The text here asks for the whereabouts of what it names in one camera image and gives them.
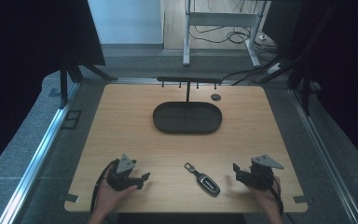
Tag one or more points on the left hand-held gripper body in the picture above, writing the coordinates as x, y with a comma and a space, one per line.
125, 165

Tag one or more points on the black stand legs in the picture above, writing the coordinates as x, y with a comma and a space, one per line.
301, 77
71, 73

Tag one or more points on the person's left hand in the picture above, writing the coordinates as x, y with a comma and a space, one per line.
108, 196

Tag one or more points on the dark curtain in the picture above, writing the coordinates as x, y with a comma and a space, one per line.
28, 62
345, 68

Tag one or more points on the white power strip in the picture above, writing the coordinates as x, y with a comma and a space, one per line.
274, 67

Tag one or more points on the aluminium rail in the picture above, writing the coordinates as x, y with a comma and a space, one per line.
323, 155
37, 155

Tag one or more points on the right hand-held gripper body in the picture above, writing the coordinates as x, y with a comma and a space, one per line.
262, 174

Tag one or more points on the person's right hand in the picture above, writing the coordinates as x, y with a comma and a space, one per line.
265, 196

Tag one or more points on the black tape piece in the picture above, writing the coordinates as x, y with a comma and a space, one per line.
300, 199
70, 197

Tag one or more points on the black key rack with tray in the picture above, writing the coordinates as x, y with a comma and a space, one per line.
187, 118

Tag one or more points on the white metal desk frame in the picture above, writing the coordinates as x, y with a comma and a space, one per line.
220, 19

